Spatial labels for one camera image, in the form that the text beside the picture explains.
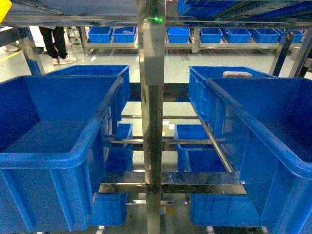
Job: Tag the yellow toy building block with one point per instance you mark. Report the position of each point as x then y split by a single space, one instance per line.
5 6

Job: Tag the blue bin behind left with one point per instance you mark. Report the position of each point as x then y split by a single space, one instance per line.
105 70

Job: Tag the blue bin behind right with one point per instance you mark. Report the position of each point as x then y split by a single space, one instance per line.
203 98

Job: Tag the large blue bin front left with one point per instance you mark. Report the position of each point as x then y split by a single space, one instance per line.
53 134

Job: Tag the large blue bin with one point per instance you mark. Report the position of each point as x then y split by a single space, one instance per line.
267 138
53 134

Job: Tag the large blue bin front right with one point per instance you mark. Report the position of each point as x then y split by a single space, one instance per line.
267 138

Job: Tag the person in black trousers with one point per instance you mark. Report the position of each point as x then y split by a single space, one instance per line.
54 41

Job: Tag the central steel rack post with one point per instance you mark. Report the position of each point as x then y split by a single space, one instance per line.
151 44

